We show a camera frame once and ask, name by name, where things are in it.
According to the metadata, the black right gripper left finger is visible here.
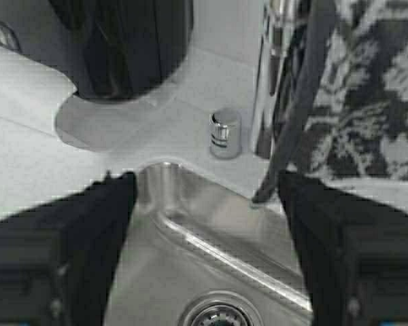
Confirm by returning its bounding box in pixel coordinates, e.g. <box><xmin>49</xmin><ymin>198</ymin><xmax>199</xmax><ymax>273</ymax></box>
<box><xmin>0</xmin><ymin>171</ymin><xmax>137</xmax><ymax>325</ymax></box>

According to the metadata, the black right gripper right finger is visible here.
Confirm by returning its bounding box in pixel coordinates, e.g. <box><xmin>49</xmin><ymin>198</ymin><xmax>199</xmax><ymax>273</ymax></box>
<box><xmin>277</xmin><ymin>170</ymin><xmax>408</xmax><ymax>325</ymax></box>

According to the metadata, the grey floral patterned towel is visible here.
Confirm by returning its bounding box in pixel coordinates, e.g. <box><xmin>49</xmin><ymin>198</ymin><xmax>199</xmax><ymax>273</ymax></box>
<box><xmin>262</xmin><ymin>1</ymin><xmax>408</xmax><ymax>187</ymax></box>

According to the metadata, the stainless steel sink basin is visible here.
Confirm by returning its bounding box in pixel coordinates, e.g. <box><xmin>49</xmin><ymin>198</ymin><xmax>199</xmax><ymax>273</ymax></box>
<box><xmin>105</xmin><ymin>162</ymin><xmax>312</xmax><ymax>325</ymax></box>

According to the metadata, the small chrome counter button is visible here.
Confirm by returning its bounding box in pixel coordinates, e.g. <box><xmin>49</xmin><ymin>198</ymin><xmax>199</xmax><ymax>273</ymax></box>
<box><xmin>209</xmin><ymin>107</ymin><xmax>242</xmax><ymax>160</ymax></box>

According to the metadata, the black paper towel dispenser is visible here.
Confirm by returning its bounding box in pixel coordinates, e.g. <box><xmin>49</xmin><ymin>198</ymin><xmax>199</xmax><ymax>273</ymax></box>
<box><xmin>0</xmin><ymin>1</ymin><xmax>194</xmax><ymax>101</ymax></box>

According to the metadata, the chrome kitchen faucet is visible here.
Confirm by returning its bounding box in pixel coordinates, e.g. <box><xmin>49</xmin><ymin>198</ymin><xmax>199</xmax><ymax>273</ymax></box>
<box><xmin>250</xmin><ymin>1</ymin><xmax>292</xmax><ymax>159</ymax></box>

